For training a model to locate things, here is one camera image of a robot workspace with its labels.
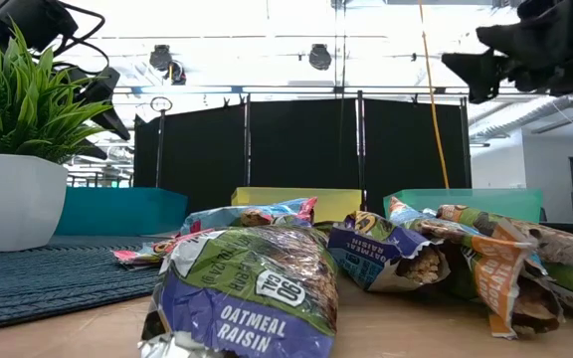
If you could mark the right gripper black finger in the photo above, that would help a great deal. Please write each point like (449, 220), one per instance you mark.
(510, 40)
(485, 74)

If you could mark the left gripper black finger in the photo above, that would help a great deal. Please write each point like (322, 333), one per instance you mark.
(100, 94)
(92, 148)

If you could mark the red wrapper granola bar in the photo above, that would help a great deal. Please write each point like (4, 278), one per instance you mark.
(139, 256)

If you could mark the blue wrapper granola bar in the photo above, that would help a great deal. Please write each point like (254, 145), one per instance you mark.
(227, 216)

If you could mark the orange green wrapper granola bar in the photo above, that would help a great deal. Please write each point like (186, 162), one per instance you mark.
(565, 248)
(500, 268)

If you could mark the oatmeal raisin granola bar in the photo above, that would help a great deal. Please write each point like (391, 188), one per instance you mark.
(366, 253)
(247, 298)

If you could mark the black round ceiling fixture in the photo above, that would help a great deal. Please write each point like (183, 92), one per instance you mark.
(320, 57)
(160, 57)

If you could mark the blue plastic bin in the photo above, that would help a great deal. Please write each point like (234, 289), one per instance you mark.
(127, 211)

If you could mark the green plant in white pot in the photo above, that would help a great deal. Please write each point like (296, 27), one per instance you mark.
(13, 199)

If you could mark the teal plastic bin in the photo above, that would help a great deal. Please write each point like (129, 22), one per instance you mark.
(505, 201)

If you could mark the round dark blue woven mat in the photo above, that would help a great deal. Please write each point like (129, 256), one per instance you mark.
(43, 283)

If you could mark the yellow plastic bin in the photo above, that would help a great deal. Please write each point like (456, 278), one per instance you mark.
(336, 204)

